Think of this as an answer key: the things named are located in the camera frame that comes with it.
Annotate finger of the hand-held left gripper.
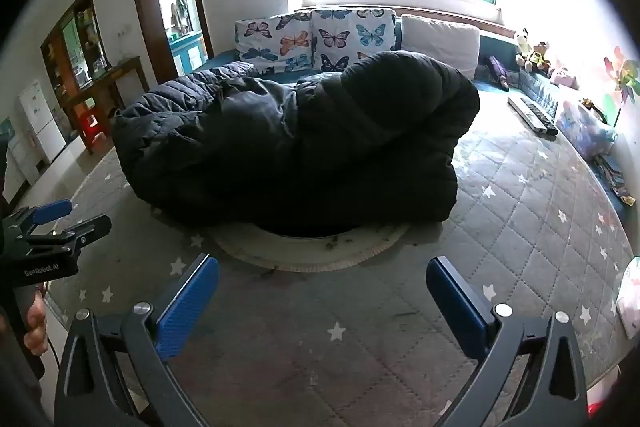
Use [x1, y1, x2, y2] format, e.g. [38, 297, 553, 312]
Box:
[17, 199, 73, 229]
[25, 214, 112, 254]

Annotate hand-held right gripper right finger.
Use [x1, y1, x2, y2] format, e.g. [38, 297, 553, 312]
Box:
[426, 256, 588, 427]

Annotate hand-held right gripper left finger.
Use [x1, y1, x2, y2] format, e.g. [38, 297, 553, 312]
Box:
[54, 253, 221, 427]

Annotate black down jacket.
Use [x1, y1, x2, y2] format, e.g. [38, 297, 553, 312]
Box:
[111, 51, 481, 239]

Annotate person's left forearm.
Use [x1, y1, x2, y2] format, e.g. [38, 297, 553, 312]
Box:
[0, 307, 51, 427]

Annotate hanging clothes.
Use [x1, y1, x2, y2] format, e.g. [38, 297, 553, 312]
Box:
[171, 0, 193, 35]

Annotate person's left hand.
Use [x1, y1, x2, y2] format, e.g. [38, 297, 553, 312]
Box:
[25, 289, 50, 358]

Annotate white low cabinet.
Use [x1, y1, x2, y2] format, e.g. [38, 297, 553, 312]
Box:
[5, 134, 41, 198]

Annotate white refrigerator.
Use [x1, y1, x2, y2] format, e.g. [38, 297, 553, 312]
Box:
[17, 79, 68, 165]

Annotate red plastic stool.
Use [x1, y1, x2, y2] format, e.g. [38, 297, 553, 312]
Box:
[75, 109, 113, 142]
[587, 387, 621, 418]

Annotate round white mat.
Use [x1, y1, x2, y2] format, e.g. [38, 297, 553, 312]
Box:
[210, 219, 411, 272]

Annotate grey quilted star bed mat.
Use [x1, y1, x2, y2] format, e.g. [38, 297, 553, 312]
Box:
[47, 87, 638, 408]

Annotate brown wooden table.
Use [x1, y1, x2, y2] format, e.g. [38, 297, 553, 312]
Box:
[64, 56, 151, 155]

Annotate white plastic packet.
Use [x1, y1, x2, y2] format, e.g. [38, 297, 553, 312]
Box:
[617, 257, 640, 338]

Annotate wooden glass cabinet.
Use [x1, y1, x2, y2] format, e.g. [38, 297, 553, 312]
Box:
[40, 0, 113, 108]

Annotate blue kitchen cabinet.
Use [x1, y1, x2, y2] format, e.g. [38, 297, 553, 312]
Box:
[170, 32, 208, 75]

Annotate clear plastic bag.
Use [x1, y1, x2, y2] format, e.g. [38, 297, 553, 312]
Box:
[555, 99, 618, 158]

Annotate purple folded umbrella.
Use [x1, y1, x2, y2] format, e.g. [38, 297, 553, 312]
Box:
[482, 56, 511, 92]

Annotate pink plush toy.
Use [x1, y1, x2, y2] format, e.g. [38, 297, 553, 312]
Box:
[550, 66, 580, 90]

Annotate brown plush toy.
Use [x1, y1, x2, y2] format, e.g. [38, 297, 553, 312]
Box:
[527, 41, 553, 75]

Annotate butterfly print pillow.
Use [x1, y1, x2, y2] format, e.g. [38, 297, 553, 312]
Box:
[235, 12, 315, 75]
[311, 7, 398, 72]

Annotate white pillow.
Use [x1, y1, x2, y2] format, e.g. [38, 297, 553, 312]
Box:
[400, 14, 482, 80]

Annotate panda plush toy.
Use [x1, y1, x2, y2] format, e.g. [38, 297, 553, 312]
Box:
[515, 27, 534, 68]

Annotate colourful pinwheel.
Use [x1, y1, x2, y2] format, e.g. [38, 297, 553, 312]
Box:
[602, 47, 640, 128]

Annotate black cable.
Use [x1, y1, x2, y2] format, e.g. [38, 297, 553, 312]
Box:
[45, 337, 68, 373]

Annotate brown wooden door frame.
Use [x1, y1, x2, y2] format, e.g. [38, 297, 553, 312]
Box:
[127, 0, 216, 85]

